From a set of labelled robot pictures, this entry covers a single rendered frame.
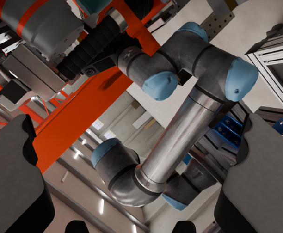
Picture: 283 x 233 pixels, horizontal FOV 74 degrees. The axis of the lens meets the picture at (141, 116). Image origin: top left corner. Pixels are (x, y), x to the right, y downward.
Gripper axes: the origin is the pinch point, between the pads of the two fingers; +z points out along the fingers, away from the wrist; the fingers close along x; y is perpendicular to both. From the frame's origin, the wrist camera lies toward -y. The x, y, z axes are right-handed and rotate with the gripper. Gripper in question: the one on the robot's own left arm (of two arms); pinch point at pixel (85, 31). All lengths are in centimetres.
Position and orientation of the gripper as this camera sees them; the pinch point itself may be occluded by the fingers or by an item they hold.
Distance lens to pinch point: 67.0
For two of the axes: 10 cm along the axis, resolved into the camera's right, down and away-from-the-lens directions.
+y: 7.1, -7.1, 0.0
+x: -3.2, -3.2, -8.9
